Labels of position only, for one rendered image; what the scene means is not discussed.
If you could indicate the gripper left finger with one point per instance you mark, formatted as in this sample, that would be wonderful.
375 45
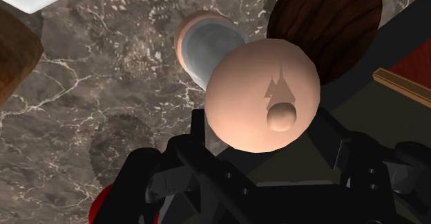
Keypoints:
202 169

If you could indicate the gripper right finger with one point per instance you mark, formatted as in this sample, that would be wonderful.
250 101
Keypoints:
367 169

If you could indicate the pink round lid with knob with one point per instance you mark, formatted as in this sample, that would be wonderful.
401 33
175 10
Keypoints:
242 98

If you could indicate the red round object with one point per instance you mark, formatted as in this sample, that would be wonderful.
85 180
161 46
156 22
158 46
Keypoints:
97 204

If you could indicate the red panel with wooden edge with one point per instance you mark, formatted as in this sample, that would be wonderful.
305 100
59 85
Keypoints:
412 68

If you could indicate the pink cup with grey inside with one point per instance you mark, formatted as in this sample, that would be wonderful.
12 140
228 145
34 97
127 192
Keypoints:
208 44

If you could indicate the dark wooden round board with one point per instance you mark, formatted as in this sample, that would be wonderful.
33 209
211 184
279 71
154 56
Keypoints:
323 14

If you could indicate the brown wooden block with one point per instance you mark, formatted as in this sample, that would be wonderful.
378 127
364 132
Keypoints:
16 51

